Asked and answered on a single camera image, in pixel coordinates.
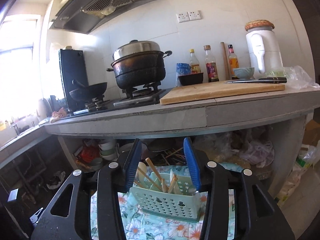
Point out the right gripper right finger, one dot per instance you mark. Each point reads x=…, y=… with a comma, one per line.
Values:
x=257, y=216

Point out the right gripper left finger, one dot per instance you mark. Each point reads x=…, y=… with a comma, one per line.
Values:
x=67, y=216

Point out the large beige plastic spoon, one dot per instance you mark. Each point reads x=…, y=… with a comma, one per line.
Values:
x=141, y=167

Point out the wooden chopstick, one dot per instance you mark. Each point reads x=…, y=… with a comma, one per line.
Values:
x=172, y=183
x=151, y=165
x=148, y=178
x=164, y=186

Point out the grey kitchen counter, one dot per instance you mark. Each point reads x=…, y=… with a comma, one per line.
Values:
x=190, y=118

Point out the kitchen knife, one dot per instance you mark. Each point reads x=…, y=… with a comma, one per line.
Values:
x=271, y=80

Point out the stacked bowls under counter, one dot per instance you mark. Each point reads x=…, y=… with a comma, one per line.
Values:
x=107, y=148

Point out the mint green utensil holder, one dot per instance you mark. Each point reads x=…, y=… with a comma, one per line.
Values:
x=184, y=206

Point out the floral quilted cloth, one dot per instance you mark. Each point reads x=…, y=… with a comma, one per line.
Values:
x=140, y=225

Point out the wooden cutting board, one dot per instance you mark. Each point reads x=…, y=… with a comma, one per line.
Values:
x=219, y=89

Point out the black wok pan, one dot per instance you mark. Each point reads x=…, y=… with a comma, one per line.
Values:
x=88, y=93

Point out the gas stove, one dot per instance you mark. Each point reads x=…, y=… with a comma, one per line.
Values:
x=149, y=95

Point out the black bowl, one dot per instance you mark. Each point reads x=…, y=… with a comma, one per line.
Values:
x=191, y=79

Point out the white plastic bag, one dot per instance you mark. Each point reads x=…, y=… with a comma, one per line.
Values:
x=307, y=157

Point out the dark vinegar bottle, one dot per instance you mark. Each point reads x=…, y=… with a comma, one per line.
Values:
x=210, y=63

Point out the wooden rolling pin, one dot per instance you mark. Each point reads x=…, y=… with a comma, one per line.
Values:
x=225, y=61

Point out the light blue bowl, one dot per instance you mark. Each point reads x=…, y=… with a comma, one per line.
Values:
x=244, y=73

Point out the black cooking pot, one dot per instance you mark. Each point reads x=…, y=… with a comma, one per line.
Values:
x=138, y=63

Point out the black splash guard panel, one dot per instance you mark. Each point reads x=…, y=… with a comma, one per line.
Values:
x=72, y=67

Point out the orange sauce bottle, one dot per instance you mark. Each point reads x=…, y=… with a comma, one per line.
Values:
x=233, y=61

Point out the white appliance with woven lid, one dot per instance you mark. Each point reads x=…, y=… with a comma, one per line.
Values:
x=263, y=48

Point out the white wall socket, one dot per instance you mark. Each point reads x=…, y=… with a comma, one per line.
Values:
x=188, y=16

